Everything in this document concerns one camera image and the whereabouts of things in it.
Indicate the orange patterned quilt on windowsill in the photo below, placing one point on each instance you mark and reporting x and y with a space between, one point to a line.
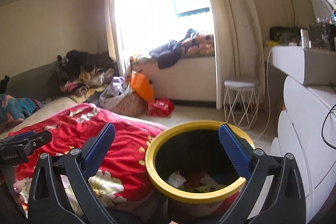
198 43

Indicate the person's left hand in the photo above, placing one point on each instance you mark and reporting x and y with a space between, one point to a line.
8 175

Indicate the pile of clothes on bed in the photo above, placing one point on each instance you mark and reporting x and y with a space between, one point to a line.
79 71

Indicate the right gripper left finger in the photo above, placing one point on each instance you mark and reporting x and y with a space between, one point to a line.
48 201

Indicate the lavender garment in basket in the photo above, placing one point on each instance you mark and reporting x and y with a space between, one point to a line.
114 93

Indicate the red floral blanket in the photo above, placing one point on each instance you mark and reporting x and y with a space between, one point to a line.
114 149

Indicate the cream curtain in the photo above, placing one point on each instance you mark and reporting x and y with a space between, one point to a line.
238 41

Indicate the dark jacket on windowsill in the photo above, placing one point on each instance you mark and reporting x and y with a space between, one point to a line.
167 55

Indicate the red plastic bag on floor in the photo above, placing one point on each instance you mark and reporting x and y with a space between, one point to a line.
161 107

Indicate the white dresser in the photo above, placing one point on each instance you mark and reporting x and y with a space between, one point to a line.
306 126

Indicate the orange shopping bag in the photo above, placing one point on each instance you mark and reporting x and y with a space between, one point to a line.
140 85

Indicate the dark box on dresser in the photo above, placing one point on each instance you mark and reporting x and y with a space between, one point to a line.
285 35

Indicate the grey headboard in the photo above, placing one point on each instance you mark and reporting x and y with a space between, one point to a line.
39 84

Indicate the beige bed sheet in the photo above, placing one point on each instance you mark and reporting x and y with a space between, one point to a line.
48 110

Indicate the yellow rimmed trash bin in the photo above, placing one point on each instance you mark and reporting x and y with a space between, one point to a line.
191 148

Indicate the floral laundry basket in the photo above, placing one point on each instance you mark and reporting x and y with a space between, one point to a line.
131 105

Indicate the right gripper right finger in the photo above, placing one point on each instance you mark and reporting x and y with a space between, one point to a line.
273 192

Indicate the window with dark frame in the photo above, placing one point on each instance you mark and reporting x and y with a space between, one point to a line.
147 24

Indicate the white wire frame stool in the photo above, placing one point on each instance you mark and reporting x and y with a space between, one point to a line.
241 101

